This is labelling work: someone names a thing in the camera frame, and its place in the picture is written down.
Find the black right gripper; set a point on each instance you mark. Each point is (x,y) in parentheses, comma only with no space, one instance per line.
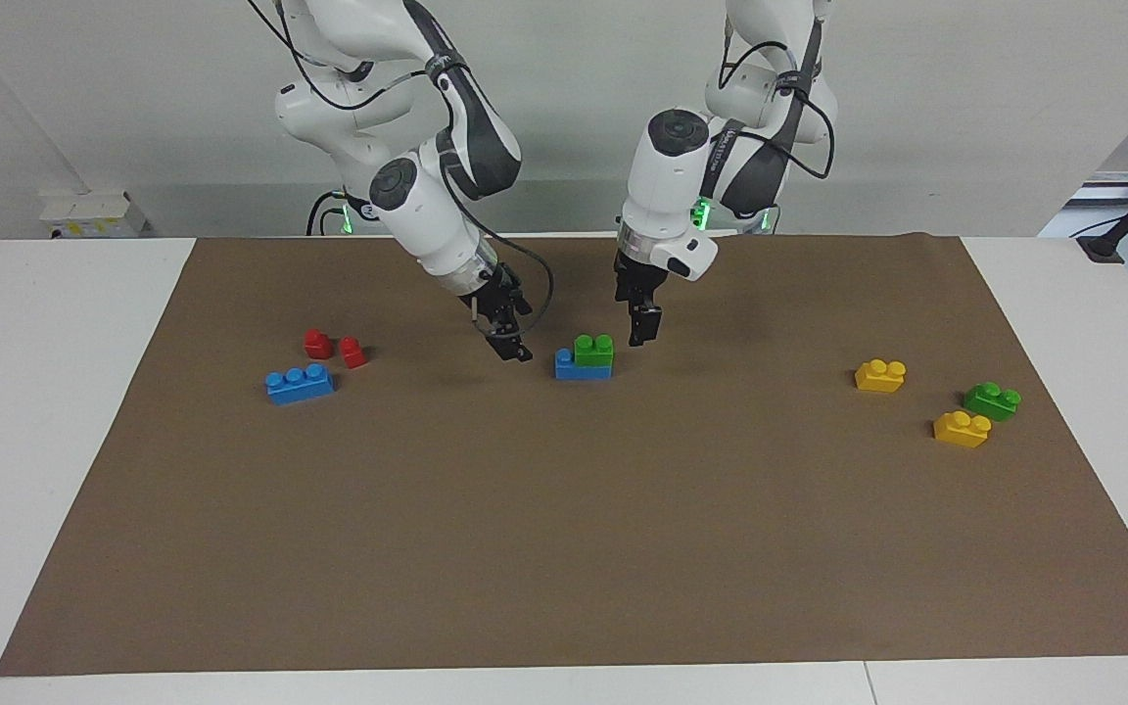
(497,302)

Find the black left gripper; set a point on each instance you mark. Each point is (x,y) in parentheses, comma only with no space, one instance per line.
(640,286)

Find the green two-stud toy block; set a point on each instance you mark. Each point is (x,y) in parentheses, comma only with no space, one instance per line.
(992,401)
(593,352)

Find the blue three-stud toy block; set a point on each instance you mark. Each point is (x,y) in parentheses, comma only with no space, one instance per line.
(569,366)
(300,385)

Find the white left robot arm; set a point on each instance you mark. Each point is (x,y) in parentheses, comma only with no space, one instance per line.
(667,186)

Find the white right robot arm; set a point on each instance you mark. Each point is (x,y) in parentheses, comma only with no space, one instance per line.
(427,211)

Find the small red toy block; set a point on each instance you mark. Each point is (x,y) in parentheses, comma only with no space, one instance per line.
(352,352)
(316,344)

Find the yellow two-stud toy block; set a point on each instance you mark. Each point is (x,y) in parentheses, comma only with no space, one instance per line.
(880,376)
(962,430)

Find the brown table mat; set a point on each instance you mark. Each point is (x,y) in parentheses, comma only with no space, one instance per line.
(564,529)

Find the white wall socket box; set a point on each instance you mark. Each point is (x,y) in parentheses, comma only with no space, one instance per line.
(89,213)

